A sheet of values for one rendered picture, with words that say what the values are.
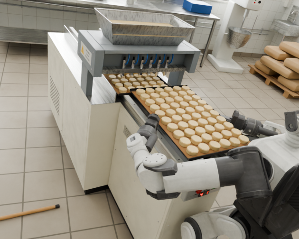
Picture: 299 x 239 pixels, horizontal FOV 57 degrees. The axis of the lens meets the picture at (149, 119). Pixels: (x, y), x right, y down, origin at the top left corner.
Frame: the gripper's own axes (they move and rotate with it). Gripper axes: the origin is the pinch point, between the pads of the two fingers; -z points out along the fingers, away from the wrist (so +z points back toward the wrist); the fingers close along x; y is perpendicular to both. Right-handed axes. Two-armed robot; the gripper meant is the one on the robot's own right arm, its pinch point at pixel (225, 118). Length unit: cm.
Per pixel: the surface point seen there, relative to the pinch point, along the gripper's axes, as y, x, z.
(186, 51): -37, 18, -34
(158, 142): 24.2, -12.1, -28.6
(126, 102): -4, -12, -57
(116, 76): -28, -10, -74
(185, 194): 38.8, -24.6, -8.2
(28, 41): -186, -78, -268
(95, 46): 1, 18, -79
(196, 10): -343, -9, -68
